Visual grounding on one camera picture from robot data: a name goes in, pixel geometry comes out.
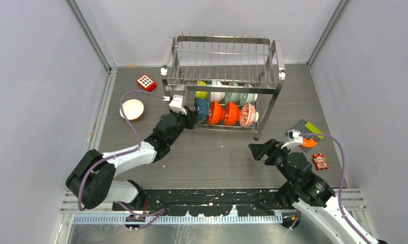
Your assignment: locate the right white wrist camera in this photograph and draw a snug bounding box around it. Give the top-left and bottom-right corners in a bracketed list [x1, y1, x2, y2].
[281, 130, 303, 150]

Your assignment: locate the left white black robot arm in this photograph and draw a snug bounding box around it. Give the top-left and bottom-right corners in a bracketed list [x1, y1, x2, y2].
[65, 107, 198, 210]

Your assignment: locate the pale green bowl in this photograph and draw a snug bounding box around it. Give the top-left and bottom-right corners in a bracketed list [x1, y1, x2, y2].
[224, 82, 242, 103]
[239, 93, 258, 106]

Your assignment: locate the red cartoon toy block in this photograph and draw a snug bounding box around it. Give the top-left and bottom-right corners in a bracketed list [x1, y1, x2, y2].
[312, 154, 329, 171]

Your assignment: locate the dark blue bowl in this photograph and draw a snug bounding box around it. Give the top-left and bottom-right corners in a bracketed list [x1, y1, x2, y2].
[194, 98, 209, 124]

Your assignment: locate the steel two-tier dish rack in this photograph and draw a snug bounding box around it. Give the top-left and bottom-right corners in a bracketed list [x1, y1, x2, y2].
[160, 35, 286, 140]

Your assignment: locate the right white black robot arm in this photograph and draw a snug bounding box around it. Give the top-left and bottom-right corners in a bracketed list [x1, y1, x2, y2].
[248, 137, 385, 243]

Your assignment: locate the lime green brick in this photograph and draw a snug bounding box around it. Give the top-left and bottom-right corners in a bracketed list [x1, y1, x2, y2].
[303, 122, 323, 142]

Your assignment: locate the red white grid block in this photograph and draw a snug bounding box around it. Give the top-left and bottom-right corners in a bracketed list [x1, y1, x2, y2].
[136, 74, 157, 92]

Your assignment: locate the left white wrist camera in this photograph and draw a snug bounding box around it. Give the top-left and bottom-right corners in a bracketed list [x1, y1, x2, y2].
[168, 95, 187, 114]

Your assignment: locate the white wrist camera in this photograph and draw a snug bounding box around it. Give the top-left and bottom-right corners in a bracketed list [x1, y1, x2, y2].
[168, 95, 187, 114]
[281, 130, 303, 150]

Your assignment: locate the orange curved toy piece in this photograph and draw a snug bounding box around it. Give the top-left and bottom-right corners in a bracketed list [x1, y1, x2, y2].
[301, 137, 318, 148]

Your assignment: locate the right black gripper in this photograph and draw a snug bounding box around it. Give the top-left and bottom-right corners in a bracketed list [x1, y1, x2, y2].
[248, 137, 297, 185]

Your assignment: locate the white bowl brown outside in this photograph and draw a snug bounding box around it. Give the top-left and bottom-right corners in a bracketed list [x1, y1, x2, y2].
[119, 99, 144, 121]

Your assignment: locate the orange bowl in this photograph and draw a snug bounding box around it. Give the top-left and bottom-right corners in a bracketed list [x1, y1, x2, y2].
[207, 101, 225, 125]
[224, 102, 240, 126]

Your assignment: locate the white bowl in rack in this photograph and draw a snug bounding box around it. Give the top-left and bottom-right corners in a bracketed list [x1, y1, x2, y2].
[210, 80, 225, 102]

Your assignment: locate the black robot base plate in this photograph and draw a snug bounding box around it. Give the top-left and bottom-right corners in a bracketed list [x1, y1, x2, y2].
[127, 188, 296, 217]

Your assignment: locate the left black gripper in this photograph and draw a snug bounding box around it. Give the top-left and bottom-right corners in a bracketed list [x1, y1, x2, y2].
[167, 106, 197, 146]

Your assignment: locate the red white patterned bowl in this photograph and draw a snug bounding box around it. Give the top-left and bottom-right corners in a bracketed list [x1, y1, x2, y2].
[239, 103, 259, 128]

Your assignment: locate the yellow bowl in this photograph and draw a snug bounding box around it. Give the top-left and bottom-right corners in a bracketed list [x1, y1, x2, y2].
[195, 80, 208, 100]

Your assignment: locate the grey building block plate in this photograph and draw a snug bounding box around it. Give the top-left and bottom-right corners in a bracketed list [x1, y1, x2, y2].
[289, 119, 312, 153]

